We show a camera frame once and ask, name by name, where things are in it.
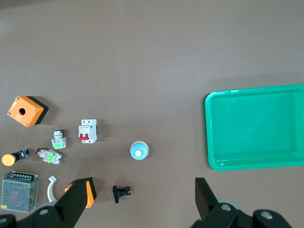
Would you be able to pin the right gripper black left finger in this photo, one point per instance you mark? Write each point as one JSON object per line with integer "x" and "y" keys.
{"x": 71, "y": 204}

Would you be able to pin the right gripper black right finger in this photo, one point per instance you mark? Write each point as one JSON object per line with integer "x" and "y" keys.
{"x": 206, "y": 202}

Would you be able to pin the white circuit breaker red switch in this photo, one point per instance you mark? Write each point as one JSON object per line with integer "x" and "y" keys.
{"x": 88, "y": 131}

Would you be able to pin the small white curved clamp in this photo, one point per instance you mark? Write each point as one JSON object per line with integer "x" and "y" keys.
{"x": 50, "y": 192}

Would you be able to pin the metal mesh power supply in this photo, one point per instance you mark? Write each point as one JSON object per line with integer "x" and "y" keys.
{"x": 19, "y": 192}

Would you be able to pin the orange round buzzer black base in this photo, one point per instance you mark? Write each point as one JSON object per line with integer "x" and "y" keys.
{"x": 9, "y": 159}

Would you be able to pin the blue white dome button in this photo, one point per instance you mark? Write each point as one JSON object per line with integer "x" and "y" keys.
{"x": 139, "y": 150}

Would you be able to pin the green plastic tray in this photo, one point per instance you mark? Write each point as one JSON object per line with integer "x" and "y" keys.
{"x": 254, "y": 128}

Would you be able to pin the brown table cover mat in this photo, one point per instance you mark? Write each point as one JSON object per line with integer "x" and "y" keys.
{"x": 152, "y": 59}

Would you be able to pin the orange push-button enclosure box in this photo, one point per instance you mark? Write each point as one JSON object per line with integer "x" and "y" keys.
{"x": 31, "y": 117}
{"x": 88, "y": 194}

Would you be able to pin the red pilot light switch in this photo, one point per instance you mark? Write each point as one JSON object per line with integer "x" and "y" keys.
{"x": 50, "y": 157}

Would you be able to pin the green push button switch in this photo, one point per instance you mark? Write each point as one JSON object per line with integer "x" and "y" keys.
{"x": 59, "y": 141}

